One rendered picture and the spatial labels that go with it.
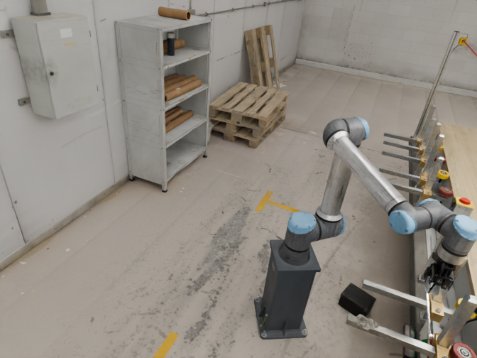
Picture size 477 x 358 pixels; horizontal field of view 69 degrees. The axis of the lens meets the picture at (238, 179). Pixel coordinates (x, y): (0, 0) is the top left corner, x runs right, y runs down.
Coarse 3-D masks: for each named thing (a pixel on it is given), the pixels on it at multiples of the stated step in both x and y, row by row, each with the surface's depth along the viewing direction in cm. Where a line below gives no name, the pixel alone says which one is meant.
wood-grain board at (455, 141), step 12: (444, 132) 313; (456, 132) 316; (468, 132) 318; (444, 144) 290; (456, 144) 292; (468, 144) 295; (444, 156) 273; (456, 156) 272; (468, 156) 274; (456, 168) 254; (468, 168) 256; (456, 180) 239; (468, 180) 240; (456, 192) 225; (468, 192) 226; (468, 264) 169; (468, 276) 164
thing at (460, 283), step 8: (440, 152) 316; (440, 168) 299; (448, 184) 263; (448, 200) 251; (448, 208) 246; (464, 264) 189; (464, 272) 186; (456, 280) 193; (464, 280) 183; (456, 288) 190; (464, 288) 180; (456, 296) 187; (464, 328) 167; (472, 328) 159; (464, 336) 164; (472, 336) 157; (472, 344) 155
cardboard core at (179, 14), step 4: (160, 8) 318; (164, 8) 318; (168, 8) 317; (160, 12) 319; (164, 12) 318; (168, 12) 316; (172, 12) 314; (176, 12) 313; (180, 12) 312; (184, 12) 311; (188, 12) 314; (168, 16) 319; (172, 16) 317; (176, 16) 315; (180, 16) 313; (184, 16) 312; (188, 16) 317; (188, 20) 316
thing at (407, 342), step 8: (352, 320) 140; (360, 328) 140; (376, 328) 138; (384, 328) 139; (384, 336) 137; (392, 336) 136; (400, 336) 136; (400, 344) 136; (408, 344) 134; (416, 344) 134; (424, 344) 134; (424, 352) 133; (432, 352) 132
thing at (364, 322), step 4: (356, 316) 142; (360, 316) 141; (364, 316) 142; (360, 320) 140; (364, 320) 140; (368, 320) 139; (372, 320) 140; (360, 324) 138; (364, 324) 138; (368, 324) 138; (372, 324) 138; (376, 324) 139; (364, 328) 137; (368, 328) 138; (372, 328) 138
